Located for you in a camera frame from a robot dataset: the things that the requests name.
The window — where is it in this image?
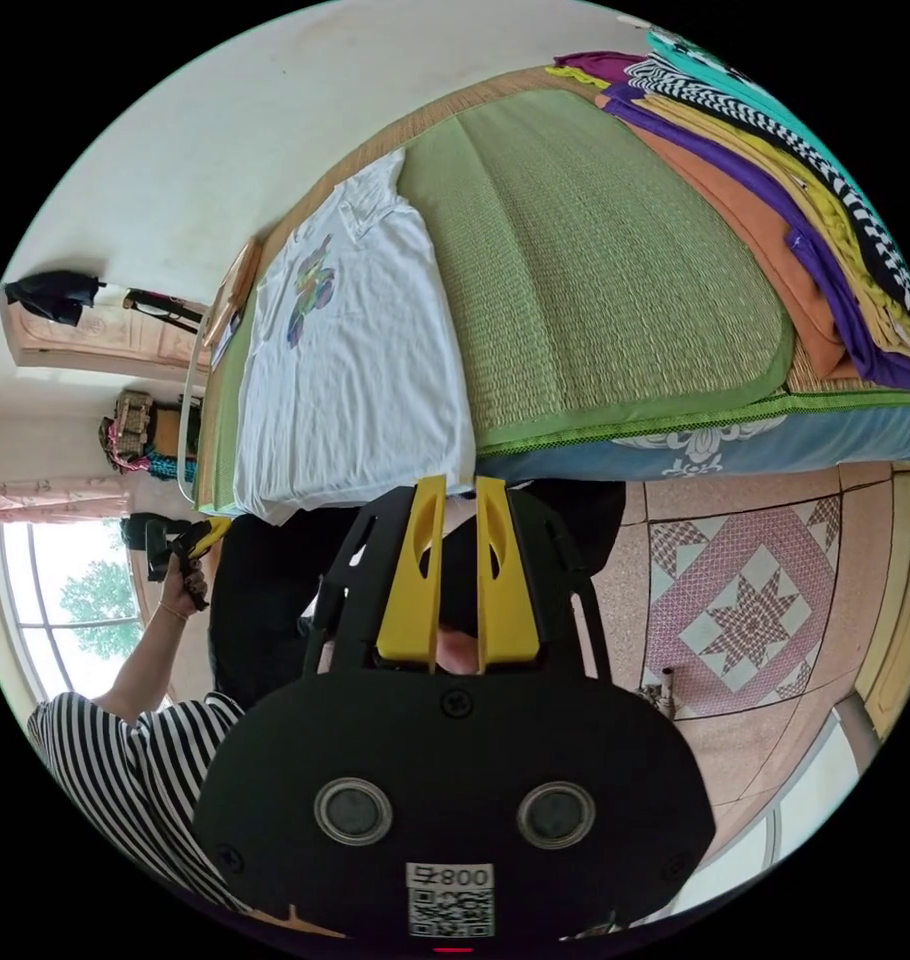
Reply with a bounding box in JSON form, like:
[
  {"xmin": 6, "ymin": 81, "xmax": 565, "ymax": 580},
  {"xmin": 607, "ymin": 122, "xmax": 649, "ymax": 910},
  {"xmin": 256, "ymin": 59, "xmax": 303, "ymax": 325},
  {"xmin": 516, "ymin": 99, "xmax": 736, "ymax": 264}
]
[{"xmin": 0, "ymin": 517, "xmax": 153, "ymax": 700}]

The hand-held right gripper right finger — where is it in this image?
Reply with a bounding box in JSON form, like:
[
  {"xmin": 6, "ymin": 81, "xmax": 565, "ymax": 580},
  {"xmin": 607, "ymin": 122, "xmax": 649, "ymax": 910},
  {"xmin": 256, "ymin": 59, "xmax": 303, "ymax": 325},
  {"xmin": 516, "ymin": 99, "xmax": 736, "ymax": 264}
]
[{"xmin": 475, "ymin": 476, "xmax": 544, "ymax": 674}]

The black hanging garment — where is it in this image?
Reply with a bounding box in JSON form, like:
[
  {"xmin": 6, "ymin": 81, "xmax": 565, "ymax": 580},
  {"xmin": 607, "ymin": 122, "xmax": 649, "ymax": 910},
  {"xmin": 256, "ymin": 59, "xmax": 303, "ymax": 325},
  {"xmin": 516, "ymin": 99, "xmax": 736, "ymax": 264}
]
[{"xmin": 3, "ymin": 269, "xmax": 108, "ymax": 328}]

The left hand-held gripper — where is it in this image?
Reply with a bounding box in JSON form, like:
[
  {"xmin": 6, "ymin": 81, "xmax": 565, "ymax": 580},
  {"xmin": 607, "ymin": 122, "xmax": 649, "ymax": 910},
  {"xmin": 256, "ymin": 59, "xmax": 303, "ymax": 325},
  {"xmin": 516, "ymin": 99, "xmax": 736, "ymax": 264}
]
[{"xmin": 145, "ymin": 515, "xmax": 234, "ymax": 611}]

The person's body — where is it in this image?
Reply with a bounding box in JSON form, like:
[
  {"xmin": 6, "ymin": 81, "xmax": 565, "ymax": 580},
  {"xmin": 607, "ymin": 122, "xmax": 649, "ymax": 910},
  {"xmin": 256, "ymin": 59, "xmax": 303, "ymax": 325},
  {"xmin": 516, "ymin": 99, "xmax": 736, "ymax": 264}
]
[{"xmin": 25, "ymin": 479, "xmax": 629, "ymax": 918}]

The wooden board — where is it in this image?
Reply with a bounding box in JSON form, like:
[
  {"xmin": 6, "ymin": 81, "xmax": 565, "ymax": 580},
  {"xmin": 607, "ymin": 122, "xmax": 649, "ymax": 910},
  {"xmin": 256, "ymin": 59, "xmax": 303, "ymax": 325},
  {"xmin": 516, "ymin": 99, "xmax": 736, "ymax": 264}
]
[{"xmin": 202, "ymin": 235, "xmax": 266, "ymax": 351}]

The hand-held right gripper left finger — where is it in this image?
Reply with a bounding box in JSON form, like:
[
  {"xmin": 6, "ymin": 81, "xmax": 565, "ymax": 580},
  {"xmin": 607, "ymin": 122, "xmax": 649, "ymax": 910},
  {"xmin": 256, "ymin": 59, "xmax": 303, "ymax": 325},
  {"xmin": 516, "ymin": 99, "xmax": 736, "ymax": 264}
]
[{"xmin": 375, "ymin": 474, "xmax": 448, "ymax": 674}]

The pile of clothes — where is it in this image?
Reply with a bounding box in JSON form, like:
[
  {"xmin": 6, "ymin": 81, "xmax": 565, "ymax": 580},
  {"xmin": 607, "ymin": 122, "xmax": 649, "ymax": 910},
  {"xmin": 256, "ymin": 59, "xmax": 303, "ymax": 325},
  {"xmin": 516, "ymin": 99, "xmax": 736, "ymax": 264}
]
[{"xmin": 544, "ymin": 26, "xmax": 910, "ymax": 393}]

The white short sleeve with print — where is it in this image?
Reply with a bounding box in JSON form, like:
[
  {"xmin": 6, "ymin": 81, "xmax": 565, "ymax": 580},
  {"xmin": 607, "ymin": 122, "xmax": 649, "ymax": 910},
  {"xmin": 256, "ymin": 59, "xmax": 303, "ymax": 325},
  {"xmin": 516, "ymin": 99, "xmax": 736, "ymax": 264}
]
[{"xmin": 232, "ymin": 146, "xmax": 478, "ymax": 526}]

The person's left forearm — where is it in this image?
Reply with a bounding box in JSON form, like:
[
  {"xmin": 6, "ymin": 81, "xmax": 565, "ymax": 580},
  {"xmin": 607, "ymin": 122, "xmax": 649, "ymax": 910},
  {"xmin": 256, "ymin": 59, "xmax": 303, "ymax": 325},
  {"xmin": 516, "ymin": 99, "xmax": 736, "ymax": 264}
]
[{"xmin": 92, "ymin": 598, "xmax": 201, "ymax": 726}]

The pale carved wooden cupboard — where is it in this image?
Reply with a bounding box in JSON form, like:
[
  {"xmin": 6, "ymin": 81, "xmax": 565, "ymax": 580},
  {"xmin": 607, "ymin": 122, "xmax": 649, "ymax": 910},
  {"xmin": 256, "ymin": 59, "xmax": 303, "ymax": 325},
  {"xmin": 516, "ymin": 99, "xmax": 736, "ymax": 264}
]
[{"xmin": 0, "ymin": 284, "xmax": 213, "ymax": 378}]

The person's left hand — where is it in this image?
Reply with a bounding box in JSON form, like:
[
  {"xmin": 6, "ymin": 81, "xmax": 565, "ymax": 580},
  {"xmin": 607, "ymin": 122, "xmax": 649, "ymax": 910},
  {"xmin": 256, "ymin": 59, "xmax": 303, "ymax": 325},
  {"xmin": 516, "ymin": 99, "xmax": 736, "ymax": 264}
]
[{"xmin": 158, "ymin": 541, "xmax": 210, "ymax": 615}]

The bed with green woven mat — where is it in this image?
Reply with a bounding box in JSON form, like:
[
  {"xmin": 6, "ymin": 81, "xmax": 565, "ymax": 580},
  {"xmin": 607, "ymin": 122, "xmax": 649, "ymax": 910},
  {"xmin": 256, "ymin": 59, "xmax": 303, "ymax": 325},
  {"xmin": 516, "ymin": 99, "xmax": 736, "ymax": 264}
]
[{"xmin": 192, "ymin": 63, "xmax": 910, "ymax": 520}]

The pink curtain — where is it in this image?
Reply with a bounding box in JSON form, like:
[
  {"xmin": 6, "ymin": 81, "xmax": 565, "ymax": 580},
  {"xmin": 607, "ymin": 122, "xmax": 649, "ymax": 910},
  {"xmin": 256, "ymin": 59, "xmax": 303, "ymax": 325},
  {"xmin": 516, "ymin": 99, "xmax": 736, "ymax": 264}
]
[{"xmin": 0, "ymin": 478, "xmax": 131, "ymax": 525}]

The rack with basket and cloths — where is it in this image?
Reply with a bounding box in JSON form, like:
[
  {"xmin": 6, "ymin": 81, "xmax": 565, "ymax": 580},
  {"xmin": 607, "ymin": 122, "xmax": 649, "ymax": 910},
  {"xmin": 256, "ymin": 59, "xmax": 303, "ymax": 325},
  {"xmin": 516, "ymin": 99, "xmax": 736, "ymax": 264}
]
[{"xmin": 97, "ymin": 388, "xmax": 203, "ymax": 484}]

